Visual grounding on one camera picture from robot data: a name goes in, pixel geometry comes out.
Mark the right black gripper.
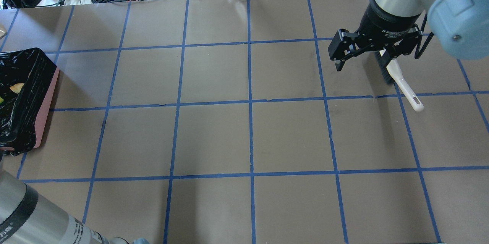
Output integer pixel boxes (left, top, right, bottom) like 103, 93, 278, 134
328, 4, 422, 72

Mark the curved pale melon slice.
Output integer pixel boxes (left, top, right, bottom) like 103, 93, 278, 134
9, 83, 24, 94

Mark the beige hand brush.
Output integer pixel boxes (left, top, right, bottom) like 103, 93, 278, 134
374, 50, 424, 112

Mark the pink bin with black bag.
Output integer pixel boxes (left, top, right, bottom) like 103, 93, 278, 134
0, 47, 57, 156

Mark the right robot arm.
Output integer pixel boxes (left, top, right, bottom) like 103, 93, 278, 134
328, 0, 489, 71

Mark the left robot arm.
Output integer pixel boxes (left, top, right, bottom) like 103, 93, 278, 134
0, 168, 127, 244

